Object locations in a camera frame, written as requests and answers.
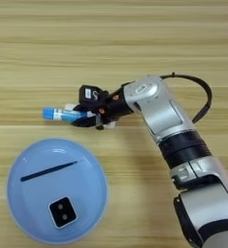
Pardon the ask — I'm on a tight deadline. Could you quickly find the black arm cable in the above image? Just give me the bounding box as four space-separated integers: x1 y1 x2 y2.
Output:
159 72 213 124

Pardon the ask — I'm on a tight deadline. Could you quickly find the thin black stick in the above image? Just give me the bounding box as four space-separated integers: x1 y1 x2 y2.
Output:
19 160 79 182

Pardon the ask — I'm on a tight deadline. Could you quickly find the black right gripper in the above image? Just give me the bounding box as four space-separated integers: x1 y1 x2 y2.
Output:
70 84 135 131

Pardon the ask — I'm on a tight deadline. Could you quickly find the white and blue carton box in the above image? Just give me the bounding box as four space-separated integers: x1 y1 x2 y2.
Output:
42 103 117 131

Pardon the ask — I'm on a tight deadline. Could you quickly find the light blue round plate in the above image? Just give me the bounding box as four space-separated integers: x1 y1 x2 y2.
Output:
6 138 110 245

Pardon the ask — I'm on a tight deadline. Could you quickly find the black square two-lens device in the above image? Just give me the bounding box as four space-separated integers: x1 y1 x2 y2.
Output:
48 196 79 230

